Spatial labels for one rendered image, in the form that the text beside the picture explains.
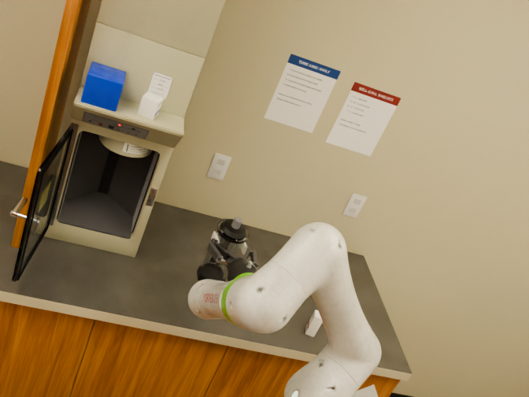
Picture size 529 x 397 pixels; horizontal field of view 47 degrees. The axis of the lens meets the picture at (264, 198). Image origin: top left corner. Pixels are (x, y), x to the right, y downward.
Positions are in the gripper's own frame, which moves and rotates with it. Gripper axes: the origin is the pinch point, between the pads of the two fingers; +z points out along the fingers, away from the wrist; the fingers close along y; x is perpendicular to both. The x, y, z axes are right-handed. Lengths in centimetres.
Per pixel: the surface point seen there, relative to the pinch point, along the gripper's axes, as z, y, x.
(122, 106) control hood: 7, 43, -33
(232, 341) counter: -13.6, -8.6, 29.0
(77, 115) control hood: 9, 55, -26
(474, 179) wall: 42, -114, -32
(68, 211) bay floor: 27, 49, 14
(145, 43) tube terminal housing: 10, 42, -52
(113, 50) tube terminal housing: 11, 50, -47
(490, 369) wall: 50, -192, 71
